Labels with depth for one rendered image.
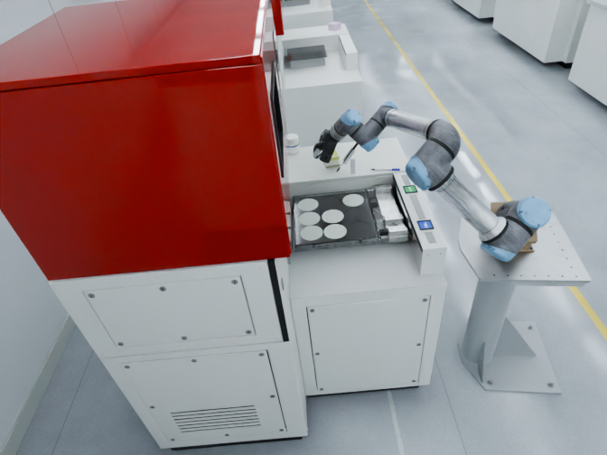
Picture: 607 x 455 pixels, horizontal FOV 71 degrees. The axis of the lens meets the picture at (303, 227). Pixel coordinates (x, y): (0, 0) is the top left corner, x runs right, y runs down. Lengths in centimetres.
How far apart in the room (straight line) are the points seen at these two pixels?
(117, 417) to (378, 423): 135
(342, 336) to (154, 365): 77
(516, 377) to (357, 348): 93
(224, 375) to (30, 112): 112
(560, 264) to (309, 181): 113
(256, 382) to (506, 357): 141
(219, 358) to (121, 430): 103
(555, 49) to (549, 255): 457
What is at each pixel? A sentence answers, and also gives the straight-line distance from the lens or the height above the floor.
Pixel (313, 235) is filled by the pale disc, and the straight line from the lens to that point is 185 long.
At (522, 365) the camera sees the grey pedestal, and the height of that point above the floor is 1.
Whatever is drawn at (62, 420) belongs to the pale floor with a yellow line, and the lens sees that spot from 279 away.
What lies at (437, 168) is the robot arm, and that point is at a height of 129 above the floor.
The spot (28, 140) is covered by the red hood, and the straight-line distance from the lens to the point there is 121.
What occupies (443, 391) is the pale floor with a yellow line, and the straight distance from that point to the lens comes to 245.
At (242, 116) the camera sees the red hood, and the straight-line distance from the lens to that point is 103.
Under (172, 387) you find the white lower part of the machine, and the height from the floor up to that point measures 59.
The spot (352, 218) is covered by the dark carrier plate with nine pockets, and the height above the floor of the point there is 90.
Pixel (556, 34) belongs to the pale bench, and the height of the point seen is 40.
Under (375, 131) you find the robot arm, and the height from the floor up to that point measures 125.
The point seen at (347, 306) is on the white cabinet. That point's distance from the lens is 177.
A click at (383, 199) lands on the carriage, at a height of 88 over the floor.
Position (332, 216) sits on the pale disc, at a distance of 195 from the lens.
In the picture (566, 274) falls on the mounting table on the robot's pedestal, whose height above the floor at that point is 82.
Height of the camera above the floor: 210
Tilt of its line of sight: 39 degrees down
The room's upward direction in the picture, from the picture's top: 7 degrees counter-clockwise
